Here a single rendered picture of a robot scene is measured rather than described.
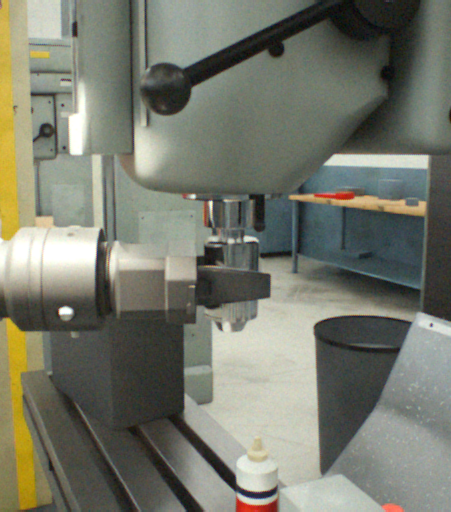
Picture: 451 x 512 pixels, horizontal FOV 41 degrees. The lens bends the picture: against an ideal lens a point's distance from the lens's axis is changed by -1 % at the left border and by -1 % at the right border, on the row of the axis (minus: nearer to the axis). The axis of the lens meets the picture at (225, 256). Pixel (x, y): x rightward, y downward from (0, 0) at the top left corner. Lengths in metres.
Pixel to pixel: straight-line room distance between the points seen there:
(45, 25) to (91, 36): 9.32
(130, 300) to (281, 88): 0.20
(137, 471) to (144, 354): 0.17
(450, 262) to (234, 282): 0.40
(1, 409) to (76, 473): 1.59
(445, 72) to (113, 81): 0.24
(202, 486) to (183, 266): 0.34
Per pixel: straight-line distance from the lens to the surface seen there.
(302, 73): 0.44
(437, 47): 0.49
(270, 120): 0.43
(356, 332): 2.81
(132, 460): 0.80
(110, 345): 0.83
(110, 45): 0.47
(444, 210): 0.84
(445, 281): 0.84
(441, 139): 0.49
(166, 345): 0.88
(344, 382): 2.44
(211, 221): 0.50
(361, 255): 6.69
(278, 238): 7.94
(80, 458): 0.82
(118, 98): 0.46
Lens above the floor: 1.34
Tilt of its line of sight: 10 degrees down
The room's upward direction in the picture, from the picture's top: straight up
